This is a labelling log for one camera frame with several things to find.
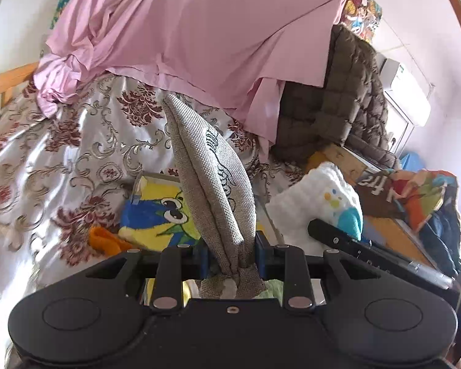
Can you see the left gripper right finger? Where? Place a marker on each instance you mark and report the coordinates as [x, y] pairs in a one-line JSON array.
[[290, 264]]

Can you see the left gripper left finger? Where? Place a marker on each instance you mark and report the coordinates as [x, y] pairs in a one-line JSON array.
[[176, 265]]

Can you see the grey linen pouch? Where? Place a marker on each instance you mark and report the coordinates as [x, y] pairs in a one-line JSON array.
[[220, 198]]

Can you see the white knitted parrot towel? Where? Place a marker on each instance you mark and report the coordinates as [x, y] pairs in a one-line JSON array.
[[323, 194]]

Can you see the grey tray with cartoon mat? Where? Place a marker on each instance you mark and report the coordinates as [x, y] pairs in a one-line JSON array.
[[156, 215]]

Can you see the orange cloth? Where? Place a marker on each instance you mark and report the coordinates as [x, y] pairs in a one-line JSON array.
[[107, 243]]

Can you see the colourful patterned fabric bag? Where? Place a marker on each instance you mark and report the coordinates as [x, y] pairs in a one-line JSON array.
[[428, 202]]

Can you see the olive quilted jacket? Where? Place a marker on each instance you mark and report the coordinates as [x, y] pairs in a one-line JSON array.
[[349, 110]]

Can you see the white air conditioner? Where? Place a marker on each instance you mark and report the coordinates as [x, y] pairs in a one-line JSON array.
[[408, 106]]

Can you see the floral satin bed cover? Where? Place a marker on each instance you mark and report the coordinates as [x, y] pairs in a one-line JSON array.
[[62, 175]]

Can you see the pink draped sheet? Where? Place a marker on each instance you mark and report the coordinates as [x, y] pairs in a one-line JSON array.
[[236, 55]]

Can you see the colourful wall hanging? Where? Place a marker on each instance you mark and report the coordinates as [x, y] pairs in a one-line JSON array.
[[362, 17]]

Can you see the wooden bed frame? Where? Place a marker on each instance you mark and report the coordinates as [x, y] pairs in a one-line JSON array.
[[12, 78]]

